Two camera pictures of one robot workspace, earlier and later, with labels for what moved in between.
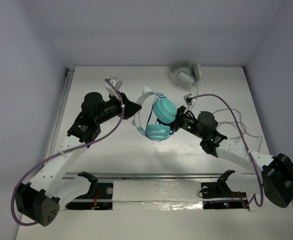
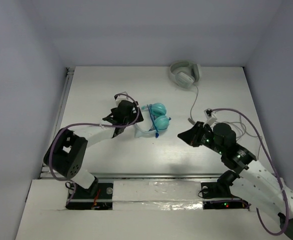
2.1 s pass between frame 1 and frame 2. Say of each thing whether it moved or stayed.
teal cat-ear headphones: moved
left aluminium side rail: stayed
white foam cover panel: stayed
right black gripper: moved
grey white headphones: stayed
